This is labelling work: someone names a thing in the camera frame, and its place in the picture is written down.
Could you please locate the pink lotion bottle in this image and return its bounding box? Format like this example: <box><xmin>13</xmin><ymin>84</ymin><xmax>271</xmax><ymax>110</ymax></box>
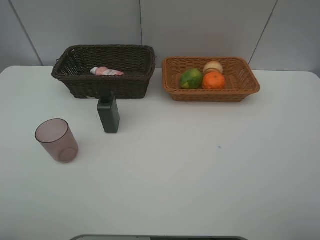
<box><xmin>90</xmin><ymin>67</ymin><xmax>124</xmax><ymax>76</ymax></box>

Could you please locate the green lime fruit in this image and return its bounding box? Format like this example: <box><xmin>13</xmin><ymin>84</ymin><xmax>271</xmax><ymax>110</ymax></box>
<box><xmin>180</xmin><ymin>68</ymin><xmax>203</xmax><ymax>90</ymax></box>

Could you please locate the dark brown wicker basket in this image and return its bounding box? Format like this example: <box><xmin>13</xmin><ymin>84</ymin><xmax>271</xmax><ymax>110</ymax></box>
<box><xmin>51</xmin><ymin>44</ymin><xmax>156</xmax><ymax>100</ymax></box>

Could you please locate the orange wicker basket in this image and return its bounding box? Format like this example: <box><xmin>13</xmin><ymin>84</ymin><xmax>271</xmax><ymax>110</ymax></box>
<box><xmin>162</xmin><ymin>56</ymin><xmax>260</xmax><ymax>103</ymax></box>

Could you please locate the orange mandarin fruit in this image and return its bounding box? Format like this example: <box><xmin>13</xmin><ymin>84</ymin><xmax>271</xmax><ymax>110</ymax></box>
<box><xmin>202</xmin><ymin>71</ymin><xmax>226</xmax><ymax>90</ymax></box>

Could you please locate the dark green square bottle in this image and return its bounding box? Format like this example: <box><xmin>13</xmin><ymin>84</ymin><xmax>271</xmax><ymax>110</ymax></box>
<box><xmin>97</xmin><ymin>88</ymin><xmax>120</xmax><ymax>134</ymax></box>

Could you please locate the translucent pink plastic cup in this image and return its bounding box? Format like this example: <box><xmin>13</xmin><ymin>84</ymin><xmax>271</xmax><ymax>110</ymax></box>
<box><xmin>35</xmin><ymin>118</ymin><xmax>79</xmax><ymax>164</ymax></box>

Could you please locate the red yellow peach fruit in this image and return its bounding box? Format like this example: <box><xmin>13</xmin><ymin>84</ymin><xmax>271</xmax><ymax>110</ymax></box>
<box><xmin>203</xmin><ymin>61</ymin><xmax>224</xmax><ymax>75</ymax></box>

